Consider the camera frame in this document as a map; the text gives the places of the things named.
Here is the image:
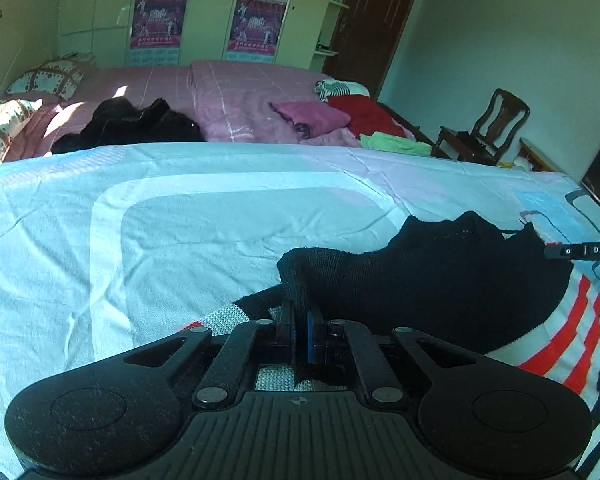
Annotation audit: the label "striped knit sweater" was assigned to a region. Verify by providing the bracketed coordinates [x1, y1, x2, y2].
[177, 211, 600, 480]

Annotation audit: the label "black cloth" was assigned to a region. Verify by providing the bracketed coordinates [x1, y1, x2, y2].
[50, 97, 207, 156]

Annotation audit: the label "red cloth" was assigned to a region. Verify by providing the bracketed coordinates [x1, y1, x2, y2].
[327, 94, 407, 139]

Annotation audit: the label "cream wardrobe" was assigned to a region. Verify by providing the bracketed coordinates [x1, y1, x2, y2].
[57, 0, 367, 68]

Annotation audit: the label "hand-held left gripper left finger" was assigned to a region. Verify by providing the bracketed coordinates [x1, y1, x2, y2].
[122, 300, 298, 409]

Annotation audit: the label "patterned pillow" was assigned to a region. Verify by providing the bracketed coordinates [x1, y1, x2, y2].
[0, 98, 44, 168]
[5, 57, 97, 102]

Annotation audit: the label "wooden chair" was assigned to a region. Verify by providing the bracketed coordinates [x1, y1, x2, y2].
[430, 88, 531, 167]

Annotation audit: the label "brown wooden door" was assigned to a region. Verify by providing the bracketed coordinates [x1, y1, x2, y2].
[322, 0, 429, 102]

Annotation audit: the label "wooden bed frame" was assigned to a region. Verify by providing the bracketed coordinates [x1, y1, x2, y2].
[516, 137, 600, 223]

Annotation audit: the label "striped folded cloth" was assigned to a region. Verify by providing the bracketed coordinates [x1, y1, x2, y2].
[313, 79, 372, 104]

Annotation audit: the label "magenta cloth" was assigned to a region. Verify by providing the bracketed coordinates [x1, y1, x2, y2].
[269, 99, 352, 142]

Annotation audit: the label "purple wall poster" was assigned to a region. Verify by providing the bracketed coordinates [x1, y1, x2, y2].
[224, 0, 288, 64]
[129, 0, 189, 66]

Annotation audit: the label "patterned light blue bedsheet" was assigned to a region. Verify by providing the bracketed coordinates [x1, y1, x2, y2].
[0, 142, 600, 480]

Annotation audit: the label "corner shelves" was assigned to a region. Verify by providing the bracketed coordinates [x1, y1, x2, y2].
[316, 0, 354, 59]

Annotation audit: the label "pink bedsheet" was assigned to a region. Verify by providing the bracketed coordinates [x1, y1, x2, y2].
[2, 59, 433, 163]

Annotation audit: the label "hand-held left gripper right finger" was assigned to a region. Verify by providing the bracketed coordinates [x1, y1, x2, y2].
[305, 311, 487, 404]

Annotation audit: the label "green cloth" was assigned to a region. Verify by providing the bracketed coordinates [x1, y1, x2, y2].
[358, 131, 432, 157]

